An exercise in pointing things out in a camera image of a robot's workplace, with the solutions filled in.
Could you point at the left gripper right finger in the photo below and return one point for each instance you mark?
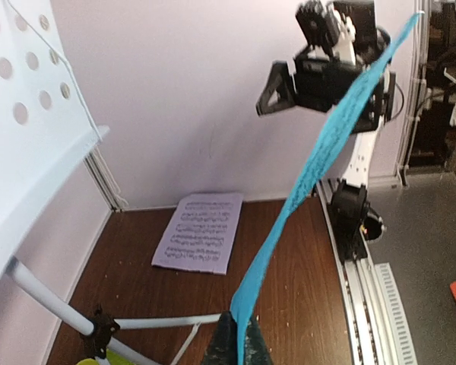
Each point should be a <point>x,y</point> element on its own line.
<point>255,349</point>

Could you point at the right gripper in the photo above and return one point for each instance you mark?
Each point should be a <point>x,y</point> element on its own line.
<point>317,84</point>

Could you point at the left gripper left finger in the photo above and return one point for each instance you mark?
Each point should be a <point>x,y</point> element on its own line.
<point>222,348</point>

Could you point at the blue sheet music page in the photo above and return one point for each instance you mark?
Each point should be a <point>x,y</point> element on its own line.
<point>329,144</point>

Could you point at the white music stand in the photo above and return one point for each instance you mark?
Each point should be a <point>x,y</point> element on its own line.
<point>46,131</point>

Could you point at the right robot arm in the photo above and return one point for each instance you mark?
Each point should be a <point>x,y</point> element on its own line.
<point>371,41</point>

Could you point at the green plastic plate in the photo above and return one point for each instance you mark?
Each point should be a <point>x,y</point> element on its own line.
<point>116,359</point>

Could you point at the purple sheet music page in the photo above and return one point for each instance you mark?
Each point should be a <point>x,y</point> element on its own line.
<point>200,234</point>

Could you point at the green plastic bowl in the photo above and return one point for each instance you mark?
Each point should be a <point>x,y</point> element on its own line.
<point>91,361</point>

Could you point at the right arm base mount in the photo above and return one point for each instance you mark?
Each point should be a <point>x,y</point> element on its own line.
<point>354,221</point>

